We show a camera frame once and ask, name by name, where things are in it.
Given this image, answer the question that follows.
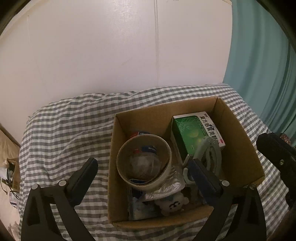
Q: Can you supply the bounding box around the large cardboard box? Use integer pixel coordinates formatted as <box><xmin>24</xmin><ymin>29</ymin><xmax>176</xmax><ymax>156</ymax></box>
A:
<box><xmin>108</xmin><ymin>97</ymin><xmax>264</xmax><ymax>230</ymax></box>

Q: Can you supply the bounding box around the cream duvet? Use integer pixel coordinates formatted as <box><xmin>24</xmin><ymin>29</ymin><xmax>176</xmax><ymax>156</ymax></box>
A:
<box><xmin>1</xmin><ymin>182</ymin><xmax>21</xmax><ymax>240</ymax></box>

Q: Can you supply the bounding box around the green plastic clip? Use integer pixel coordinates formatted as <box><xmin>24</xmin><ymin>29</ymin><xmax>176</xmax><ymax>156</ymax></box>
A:
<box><xmin>179</xmin><ymin>136</ymin><xmax>222</xmax><ymax>186</ymax></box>

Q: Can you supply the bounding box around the grey white checkered bedsheet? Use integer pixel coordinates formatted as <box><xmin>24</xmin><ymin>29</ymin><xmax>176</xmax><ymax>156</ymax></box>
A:
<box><xmin>17</xmin><ymin>83</ymin><xmax>290</xmax><ymax>241</ymax></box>

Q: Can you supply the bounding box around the green white medicine box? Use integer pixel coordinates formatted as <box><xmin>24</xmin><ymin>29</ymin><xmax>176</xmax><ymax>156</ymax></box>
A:
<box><xmin>171</xmin><ymin>111</ymin><xmax>226</xmax><ymax>166</ymax></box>

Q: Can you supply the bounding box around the blue tissue pack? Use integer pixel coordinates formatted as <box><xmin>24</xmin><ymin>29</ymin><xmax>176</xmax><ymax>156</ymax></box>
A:
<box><xmin>128</xmin><ymin>197</ymin><xmax>158</xmax><ymax>221</ymax></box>

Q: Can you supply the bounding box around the white plush toy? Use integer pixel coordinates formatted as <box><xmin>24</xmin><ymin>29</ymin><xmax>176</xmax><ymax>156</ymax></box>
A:
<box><xmin>154</xmin><ymin>192</ymin><xmax>189</xmax><ymax>216</ymax></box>

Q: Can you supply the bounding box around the silver foil blister pack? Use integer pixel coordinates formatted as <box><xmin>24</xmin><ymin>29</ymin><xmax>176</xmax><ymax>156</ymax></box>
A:
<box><xmin>139</xmin><ymin>165</ymin><xmax>185</xmax><ymax>202</ymax></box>

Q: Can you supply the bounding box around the brown tape roll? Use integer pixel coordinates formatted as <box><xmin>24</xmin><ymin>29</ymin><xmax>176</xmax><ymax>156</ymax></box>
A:
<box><xmin>116</xmin><ymin>133</ymin><xmax>172</xmax><ymax>192</ymax></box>

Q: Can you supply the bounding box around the beige pillow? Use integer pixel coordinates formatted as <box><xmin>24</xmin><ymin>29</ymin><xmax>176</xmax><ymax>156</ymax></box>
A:
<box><xmin>0</xmin><ymin>131</ymin><xmax>20</xmax><ymax>167</ymax></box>

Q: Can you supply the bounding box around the teal curtain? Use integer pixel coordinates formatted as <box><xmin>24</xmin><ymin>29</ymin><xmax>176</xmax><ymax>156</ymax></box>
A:
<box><xmin>223</xmin><ymin>1</ymin><xmax>295</xmax><ymax>145</ymax></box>

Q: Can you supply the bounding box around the small cardboard box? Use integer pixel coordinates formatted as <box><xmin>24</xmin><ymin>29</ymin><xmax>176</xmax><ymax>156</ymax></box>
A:
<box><xmin>1</xmin><ymin>158</ymin><xmax>21</xmax><ymax>193</ymax></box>

